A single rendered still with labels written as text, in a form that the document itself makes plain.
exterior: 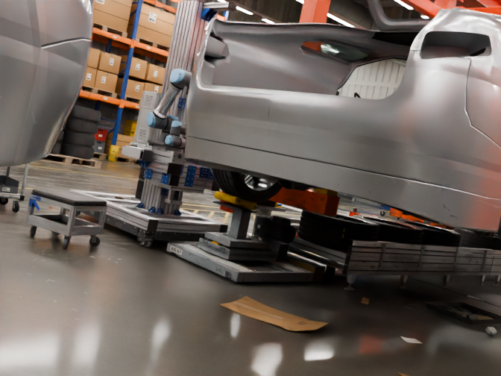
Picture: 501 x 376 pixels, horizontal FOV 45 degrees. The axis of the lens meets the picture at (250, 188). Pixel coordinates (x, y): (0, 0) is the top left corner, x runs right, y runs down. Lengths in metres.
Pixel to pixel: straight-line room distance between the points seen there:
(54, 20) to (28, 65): 0.12
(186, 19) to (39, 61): 3.87
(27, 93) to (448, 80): 1.72
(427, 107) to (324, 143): 0.50
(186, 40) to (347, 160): 2.76
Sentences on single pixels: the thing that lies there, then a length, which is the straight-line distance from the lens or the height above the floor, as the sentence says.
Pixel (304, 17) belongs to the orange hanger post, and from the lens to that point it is 5.19.
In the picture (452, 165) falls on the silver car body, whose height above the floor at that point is 0.99.
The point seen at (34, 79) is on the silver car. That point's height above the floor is 0.95.
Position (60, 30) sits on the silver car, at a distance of 1.45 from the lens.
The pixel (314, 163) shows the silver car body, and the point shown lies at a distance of 2.81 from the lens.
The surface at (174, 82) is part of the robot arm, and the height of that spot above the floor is 1.29.
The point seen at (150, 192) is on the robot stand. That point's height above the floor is 0.38.
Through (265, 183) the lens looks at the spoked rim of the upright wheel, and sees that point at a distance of 4.66.
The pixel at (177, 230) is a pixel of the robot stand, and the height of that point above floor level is 0.16.
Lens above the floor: 0.89
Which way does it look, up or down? 3 degrees down
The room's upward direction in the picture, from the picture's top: 11 degrees clockwise
